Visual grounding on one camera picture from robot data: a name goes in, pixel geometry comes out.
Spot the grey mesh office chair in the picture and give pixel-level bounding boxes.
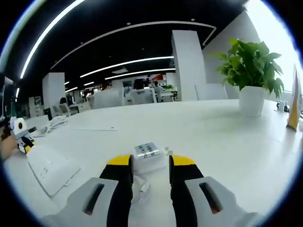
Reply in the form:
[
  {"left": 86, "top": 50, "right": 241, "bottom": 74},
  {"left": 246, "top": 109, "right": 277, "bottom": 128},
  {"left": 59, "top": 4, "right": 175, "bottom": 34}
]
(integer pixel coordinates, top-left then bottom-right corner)
[{"left": 129, "top": 88, "right": 158, "bottom": 105}]

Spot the white office chair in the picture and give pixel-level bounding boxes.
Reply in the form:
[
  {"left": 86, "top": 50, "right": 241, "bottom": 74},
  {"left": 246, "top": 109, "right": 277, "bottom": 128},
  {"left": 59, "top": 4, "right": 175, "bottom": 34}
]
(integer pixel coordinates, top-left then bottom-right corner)
[
  {"left": 194, "top": 83, "right": 228, "bottom": 101},
  {"left": 93, "top": 91, "right": 125, "bottom": 109}
]

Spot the small white holder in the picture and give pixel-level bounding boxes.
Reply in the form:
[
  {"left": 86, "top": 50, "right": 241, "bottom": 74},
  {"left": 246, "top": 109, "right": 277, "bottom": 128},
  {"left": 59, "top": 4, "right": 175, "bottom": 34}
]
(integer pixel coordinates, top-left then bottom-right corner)
[{"left": 274, "top": 100, "right": 291, "bottom": 113}]

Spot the coiled white power strip cable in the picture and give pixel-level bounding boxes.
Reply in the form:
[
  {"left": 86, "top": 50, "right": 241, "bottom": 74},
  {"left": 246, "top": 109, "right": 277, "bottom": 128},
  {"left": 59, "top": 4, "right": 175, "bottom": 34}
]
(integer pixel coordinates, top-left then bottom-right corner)
[{"left": 37, "top": 115, "right": 69, "bottom": 136}]

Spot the white charger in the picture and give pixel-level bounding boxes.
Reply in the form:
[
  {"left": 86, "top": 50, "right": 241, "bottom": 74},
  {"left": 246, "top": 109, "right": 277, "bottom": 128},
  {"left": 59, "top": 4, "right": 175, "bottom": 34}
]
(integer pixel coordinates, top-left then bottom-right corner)
[{"left": 132, "top": 141, "right": 175, "bottom": 169}]

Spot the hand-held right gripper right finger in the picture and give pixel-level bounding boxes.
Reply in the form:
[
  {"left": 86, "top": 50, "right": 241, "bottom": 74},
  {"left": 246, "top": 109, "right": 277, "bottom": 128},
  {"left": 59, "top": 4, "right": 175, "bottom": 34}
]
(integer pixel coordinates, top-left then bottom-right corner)
[{"left": 168, "top": 155, "right": 261, "bottom": 227}]

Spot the green potted plant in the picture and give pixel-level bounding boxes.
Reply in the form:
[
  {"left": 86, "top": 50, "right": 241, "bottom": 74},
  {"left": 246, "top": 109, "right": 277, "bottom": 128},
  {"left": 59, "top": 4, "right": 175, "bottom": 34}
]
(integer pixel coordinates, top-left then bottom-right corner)
[{"left": 209, "top": 38, "right": 285, "bottom": 118}]

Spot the long ceiling light strip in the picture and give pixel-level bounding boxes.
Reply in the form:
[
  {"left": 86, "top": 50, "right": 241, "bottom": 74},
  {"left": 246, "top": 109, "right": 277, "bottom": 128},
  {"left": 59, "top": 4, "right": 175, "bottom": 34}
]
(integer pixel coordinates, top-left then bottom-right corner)
[{"left": 20, "top": 0, "right": 86, "bottom": 80}]

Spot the white power strip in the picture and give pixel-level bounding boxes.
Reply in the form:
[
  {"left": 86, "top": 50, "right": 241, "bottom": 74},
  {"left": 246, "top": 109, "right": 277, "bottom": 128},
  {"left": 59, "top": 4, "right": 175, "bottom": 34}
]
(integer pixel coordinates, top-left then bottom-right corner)
[{"left": 27, "top": 144, "right": 81, "bottom": 197}]

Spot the yellow white table sign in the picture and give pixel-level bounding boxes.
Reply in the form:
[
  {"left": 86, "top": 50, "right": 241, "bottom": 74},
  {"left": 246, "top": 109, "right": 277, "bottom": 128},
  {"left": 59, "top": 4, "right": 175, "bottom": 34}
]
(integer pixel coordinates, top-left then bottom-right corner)
[{"left": 285, "top": 63, "right": 303, "bottom": 132}]

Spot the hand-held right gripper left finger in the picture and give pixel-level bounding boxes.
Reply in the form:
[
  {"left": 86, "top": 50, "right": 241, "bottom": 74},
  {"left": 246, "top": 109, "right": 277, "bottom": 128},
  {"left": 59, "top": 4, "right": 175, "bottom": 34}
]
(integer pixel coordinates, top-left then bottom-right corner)
[{"left": 45, "top": 154, "right": 134, "bottom": 227}]

